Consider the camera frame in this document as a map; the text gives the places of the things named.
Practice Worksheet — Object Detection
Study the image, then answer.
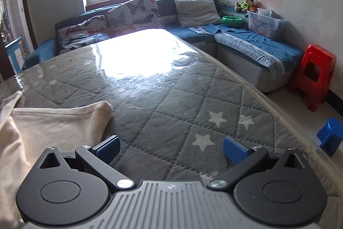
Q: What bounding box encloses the grey pillow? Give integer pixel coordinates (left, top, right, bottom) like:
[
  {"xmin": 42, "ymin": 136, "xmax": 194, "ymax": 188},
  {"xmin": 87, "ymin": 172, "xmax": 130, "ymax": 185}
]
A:
[{"xmin": 174, "ymin": 0, "xmax": 221, "ymax": 28}]

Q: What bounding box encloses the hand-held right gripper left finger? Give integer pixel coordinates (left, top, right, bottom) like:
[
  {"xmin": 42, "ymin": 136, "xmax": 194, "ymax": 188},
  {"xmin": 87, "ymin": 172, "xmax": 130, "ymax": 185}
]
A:
[{"xmin": 36, "ymin": 135, "xmax": 134, "ymax": 190}]

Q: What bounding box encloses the light blue cabinet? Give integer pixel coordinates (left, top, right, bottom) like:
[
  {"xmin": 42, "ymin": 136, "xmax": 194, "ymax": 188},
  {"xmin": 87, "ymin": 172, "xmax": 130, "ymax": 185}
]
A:
[{"xmin": 5, "ymin": 37, "xmax": 27, "ymax": 75}]

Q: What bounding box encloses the blue corner sofa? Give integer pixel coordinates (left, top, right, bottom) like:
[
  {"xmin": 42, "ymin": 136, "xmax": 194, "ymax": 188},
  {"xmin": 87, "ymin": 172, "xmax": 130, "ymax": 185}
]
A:
[{"xmin": 22, "ymin": 0, "xmax": 304, "ymax": 93}]

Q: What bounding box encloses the red plastic stool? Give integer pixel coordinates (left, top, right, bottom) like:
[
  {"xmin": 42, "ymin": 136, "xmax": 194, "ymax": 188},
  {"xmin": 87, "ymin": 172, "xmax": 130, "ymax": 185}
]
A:
[{"xmin": 288, "ymin": 44, "xmax": 337, "ymax": 112}]

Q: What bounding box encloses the butterfly print pillow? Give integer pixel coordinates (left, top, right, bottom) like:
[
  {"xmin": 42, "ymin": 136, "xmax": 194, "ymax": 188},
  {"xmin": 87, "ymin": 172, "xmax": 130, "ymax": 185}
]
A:
[
  {"xmin": 106, "ymin": 0, "xmax": 164, "ymax": 38},
  {"xmin": 57, "ymin": 15, "xmax": 110, "ymax": 55}
]

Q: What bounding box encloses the cream shirt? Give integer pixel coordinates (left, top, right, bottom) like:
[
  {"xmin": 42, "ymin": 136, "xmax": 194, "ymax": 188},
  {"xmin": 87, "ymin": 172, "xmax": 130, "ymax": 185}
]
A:
[{"xmin": 0, "ymin": 91, "xmax": 113, "ymax": 229}]

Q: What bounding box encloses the green bowl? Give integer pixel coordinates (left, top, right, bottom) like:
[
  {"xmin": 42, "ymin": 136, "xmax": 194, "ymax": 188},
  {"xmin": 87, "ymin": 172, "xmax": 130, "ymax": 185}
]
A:
[{"xmin": 222, "ymin": 16, "xmax": 244, "ymax": 26}]

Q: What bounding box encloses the blue sofa blanket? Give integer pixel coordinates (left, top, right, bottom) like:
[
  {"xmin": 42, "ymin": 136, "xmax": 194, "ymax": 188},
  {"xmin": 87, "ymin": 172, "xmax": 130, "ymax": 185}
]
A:
[{"xmin": 189, "ymin": 23, "xmax": 304, "ymax": 79}]

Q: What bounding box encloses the blue plastic stool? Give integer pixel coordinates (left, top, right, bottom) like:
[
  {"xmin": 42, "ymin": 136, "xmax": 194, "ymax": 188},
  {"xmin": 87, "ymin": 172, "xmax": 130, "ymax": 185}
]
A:
[{"xmin": 317, "ymin": 118, "xmax": 343, "ymax": 156}]

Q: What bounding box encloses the brown plush toy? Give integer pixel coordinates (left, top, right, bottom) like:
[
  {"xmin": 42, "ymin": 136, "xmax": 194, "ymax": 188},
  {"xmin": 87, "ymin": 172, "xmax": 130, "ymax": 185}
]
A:
[{"xmin": 234, "ymin": 0, "xmax": 259, "ymax": 13}]

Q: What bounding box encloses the grey quilted star table cover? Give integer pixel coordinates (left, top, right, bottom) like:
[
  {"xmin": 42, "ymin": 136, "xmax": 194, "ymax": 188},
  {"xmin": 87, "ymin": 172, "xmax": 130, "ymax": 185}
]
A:
[{"xmin": 0, "ymin": 28, "xmax": 343, "ymax": 229}]

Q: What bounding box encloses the clear plastic storage box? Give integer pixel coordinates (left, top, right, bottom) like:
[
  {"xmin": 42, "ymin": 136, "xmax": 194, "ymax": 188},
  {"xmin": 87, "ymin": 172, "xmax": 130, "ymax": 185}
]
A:
[{"xmin": 247, "ymin": 8, "xmax": 287, "ymax": 40}]

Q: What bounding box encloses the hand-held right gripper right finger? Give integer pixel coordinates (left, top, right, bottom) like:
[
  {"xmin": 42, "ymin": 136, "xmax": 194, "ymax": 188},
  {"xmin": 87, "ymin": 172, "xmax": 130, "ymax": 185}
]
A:
[{"xmin": 208, "ymin": 136, "xmax": 308, "ymax": 190}]

